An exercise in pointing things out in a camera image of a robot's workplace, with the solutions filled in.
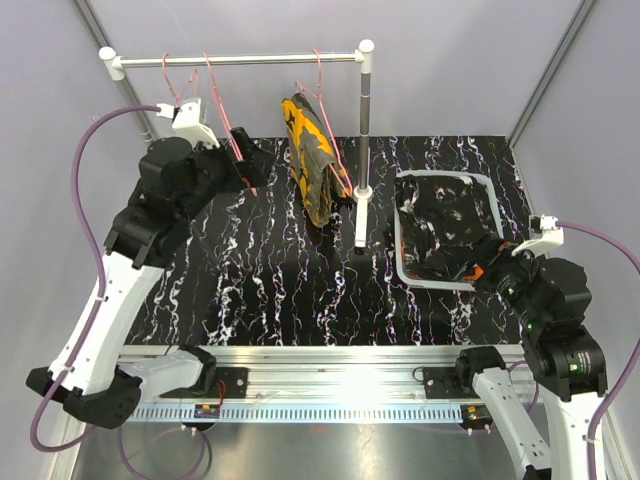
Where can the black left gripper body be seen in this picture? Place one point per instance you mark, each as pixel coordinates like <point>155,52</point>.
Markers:
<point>216,169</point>

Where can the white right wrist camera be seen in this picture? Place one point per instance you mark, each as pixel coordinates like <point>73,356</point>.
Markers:
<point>547,234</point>

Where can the orange trousers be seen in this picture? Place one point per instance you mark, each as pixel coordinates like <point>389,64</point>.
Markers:
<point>473,274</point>

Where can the aluminium mounting rail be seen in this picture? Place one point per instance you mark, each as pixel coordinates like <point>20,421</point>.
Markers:
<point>410,384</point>

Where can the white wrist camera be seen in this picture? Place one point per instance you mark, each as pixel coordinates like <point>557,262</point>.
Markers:
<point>188,122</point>
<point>547,234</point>

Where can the white plastic basket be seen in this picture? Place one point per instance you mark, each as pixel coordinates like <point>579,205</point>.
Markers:
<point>400,260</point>

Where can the metal clothes rack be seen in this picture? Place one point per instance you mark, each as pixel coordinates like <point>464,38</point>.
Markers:
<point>363,55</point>

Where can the black and white trousers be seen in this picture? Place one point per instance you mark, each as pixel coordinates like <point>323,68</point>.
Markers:
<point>445,225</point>

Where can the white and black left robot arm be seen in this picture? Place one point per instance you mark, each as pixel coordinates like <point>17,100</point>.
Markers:
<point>177,180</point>

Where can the black marble pattern mat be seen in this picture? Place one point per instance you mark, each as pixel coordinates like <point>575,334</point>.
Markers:
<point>256,272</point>

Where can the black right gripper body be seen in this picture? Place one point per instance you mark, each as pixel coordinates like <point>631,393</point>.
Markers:
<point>505,273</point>

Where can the yellow and grey camouflage trousers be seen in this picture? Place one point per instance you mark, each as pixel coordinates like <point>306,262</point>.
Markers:
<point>314,163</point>

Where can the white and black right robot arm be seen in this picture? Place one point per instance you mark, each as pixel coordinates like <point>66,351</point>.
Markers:
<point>549,297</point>

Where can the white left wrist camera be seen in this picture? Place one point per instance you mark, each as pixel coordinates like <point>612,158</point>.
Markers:
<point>188,122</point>

